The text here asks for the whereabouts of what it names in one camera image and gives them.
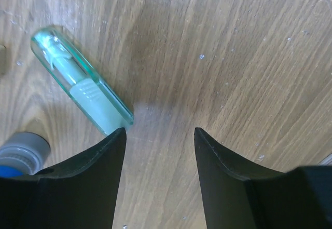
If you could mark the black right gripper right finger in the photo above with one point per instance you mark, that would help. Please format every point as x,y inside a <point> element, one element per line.
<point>238,193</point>

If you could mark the blue ink bottle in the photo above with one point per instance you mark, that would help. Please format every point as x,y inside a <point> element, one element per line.
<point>24,153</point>

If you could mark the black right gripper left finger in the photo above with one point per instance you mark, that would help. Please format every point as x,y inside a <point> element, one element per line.
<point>80,192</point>

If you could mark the green highlighter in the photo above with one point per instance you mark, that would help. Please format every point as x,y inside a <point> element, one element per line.
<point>81,82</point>

